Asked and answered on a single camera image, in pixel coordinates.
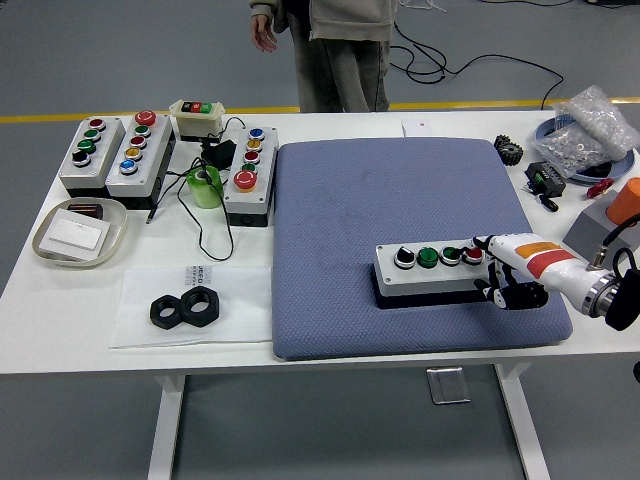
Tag person's right hand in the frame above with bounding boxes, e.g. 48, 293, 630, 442
249, 12, 278, 54

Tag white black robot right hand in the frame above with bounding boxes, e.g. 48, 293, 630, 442
469, 232, 614, 311

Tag grey selector four-button control box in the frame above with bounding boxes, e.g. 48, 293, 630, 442
370, 243, 501, 309

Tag grey block base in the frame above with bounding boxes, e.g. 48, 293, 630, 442
562, 192, 640, 274

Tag person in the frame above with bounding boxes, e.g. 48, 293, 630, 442
248, 0, 399, 114

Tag black green terminal module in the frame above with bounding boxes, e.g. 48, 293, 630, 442
523, 160, 568, 197

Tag orange cylinder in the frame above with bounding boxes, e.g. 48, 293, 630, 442
605, 177, 640, 226

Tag blue plate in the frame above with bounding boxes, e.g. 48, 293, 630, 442
534, 117, 637, 184

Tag clear bag of washers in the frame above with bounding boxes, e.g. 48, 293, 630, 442
531, 122, 626, 179

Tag black metal gear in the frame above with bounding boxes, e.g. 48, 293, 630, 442
493, 133, 525, 166

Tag black power adapter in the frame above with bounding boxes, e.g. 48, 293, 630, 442
199, 139, 237, 169

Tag grey box blue-yellow-red-green-red buttons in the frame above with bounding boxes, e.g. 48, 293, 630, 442
222, 125, 280, 229

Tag silver floor plate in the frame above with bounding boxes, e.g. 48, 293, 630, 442
427, 366, 472, 405

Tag bubble wrap bag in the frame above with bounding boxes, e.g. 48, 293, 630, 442
552, 84, 640, 161

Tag white table leg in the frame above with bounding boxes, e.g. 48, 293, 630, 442
147, 372, 187, 480
492, 363, 551, 480

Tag green film roll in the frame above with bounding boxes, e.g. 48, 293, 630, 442
186, 164, 224, 210

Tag grey box red-green-red-yellow-blue buttons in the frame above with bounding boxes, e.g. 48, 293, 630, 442
105, 109, 176, 210

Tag blue-grey textured mat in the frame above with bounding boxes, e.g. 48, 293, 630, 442
272, 137, 575, 361

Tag beige shallow dish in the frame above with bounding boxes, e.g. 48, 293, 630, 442
32, 197, 129, 270

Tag dark brown small block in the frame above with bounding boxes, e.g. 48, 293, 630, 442
67, 201, 105, 221

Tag clear printed plastic bag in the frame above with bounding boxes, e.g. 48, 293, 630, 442
109, 264, 275, 350

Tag large black hex nut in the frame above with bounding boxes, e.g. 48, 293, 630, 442
179, 285, 222, 329

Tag small black hex nut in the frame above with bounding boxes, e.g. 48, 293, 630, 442
149, 294, 187, 330

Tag cream three-button switch box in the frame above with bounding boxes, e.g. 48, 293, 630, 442
168, 98, 226, 143

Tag black floor cable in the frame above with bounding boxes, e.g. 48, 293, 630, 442
389, 22, 566, 110

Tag black adapter cable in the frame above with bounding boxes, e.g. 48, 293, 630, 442
146, 116, 246, 262

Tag white wall switch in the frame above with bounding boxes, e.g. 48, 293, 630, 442
39, 208, 112, 261

